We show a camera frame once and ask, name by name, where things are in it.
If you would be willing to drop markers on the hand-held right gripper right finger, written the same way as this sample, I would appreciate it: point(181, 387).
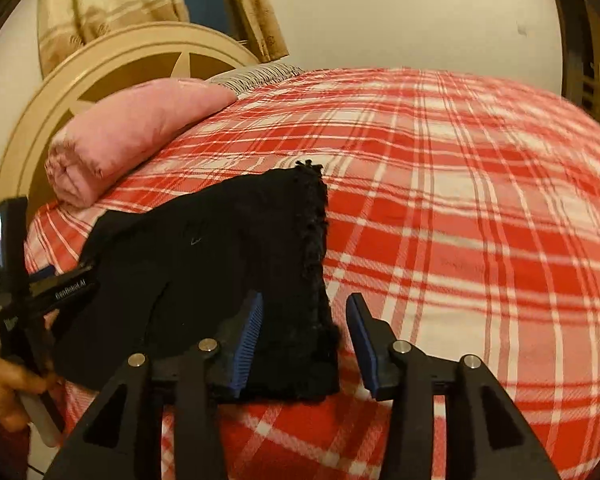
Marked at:
point(362, 350)

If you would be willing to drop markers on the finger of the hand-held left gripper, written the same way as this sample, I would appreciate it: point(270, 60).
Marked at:
point(89, 270)

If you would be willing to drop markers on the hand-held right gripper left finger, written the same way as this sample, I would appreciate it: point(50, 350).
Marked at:
point(245, 350)

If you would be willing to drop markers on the black pants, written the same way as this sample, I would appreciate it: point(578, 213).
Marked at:
point(205, 250)

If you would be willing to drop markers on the person's left forearm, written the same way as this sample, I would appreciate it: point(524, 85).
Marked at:
point(2, 450)

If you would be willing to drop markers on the person's left hand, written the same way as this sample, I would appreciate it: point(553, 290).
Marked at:
point(7, 385)

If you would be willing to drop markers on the pink pillow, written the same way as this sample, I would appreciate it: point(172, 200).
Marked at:
point(130, 130)

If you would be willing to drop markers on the cream wooden headboard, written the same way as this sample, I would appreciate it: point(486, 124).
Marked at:
point(45, 115)

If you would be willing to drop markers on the red plaid blanket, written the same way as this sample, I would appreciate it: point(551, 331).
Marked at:
point(455, 210)

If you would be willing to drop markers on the grey striped pillow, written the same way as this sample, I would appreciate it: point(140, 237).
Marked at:
point(252, 77)

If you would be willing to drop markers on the beige patterned curtain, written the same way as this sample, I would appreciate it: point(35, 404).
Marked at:
point(257, 10)
point(105, 5)

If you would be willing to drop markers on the brown wooden door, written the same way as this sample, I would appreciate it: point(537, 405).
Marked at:
point(587, 35)

